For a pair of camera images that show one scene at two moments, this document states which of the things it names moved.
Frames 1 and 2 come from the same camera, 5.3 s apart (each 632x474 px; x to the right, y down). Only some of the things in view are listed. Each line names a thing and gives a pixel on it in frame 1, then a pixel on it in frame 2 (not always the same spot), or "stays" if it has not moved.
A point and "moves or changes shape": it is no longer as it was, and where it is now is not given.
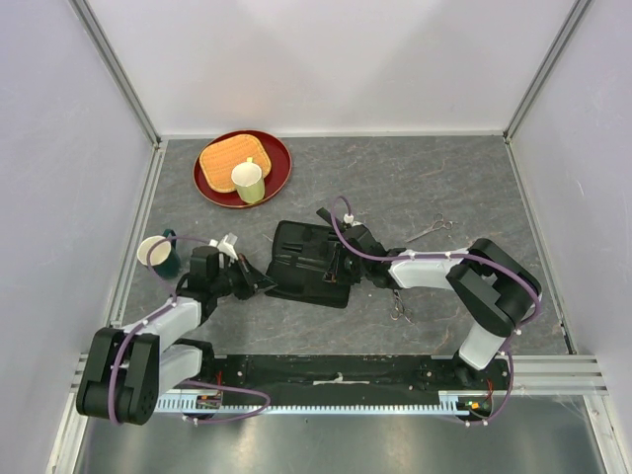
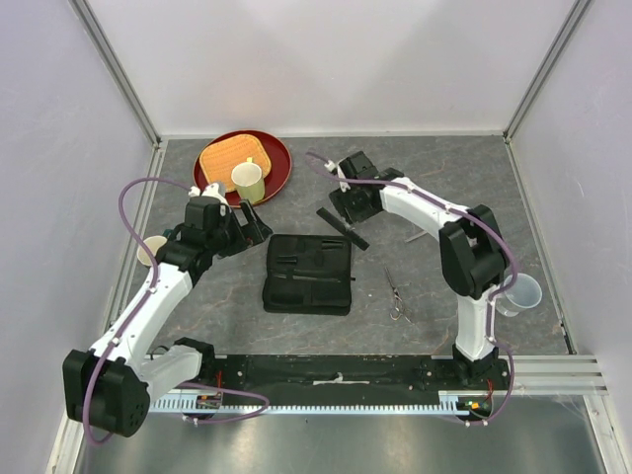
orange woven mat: [219, 156] stays
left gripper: [253, 279] -> [248, 235]
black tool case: [303, 265] moves or changes shape
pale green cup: [249, 182] stays
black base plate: [363, 379] stays
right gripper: [340, 275] -> [343, 198]
